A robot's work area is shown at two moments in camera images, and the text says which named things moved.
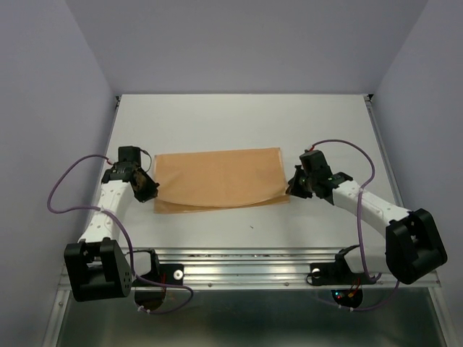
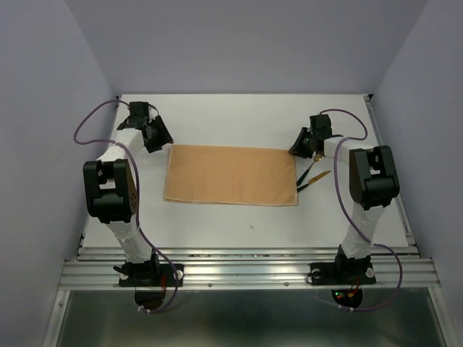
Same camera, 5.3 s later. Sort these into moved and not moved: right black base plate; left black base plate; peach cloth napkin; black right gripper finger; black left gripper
Moved: black right gripper finger; peach cloth napkin; black left gripper
Not moved: right black base plate; left black base plate
